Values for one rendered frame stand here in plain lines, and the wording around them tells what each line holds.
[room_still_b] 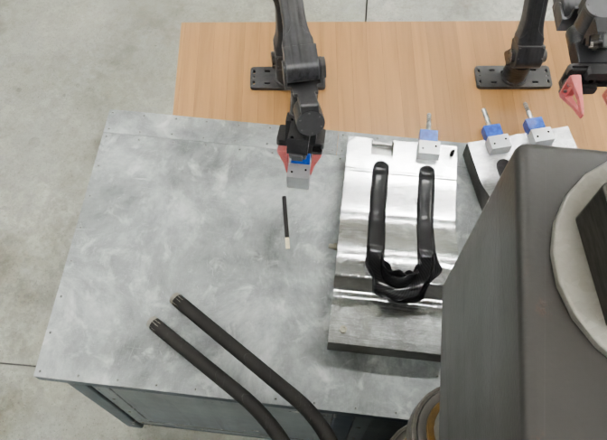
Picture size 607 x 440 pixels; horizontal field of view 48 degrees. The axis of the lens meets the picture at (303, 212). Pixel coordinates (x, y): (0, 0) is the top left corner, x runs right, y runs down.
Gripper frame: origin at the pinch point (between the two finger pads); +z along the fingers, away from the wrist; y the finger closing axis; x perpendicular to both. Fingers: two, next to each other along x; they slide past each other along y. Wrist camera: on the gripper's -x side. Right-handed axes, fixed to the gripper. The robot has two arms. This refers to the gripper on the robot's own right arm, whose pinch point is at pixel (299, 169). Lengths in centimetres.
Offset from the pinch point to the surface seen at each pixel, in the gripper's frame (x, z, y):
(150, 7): 157, 29, -79
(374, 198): 1.7, 6.9, 17.7
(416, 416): -81, -25, 19
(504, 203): -99, -66, 17
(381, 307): -20.2, 20.0, 21.2
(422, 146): 11.4, -2.2, 27.6
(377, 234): -8.3, 9.5, 18.8
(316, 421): -47, 26, 10
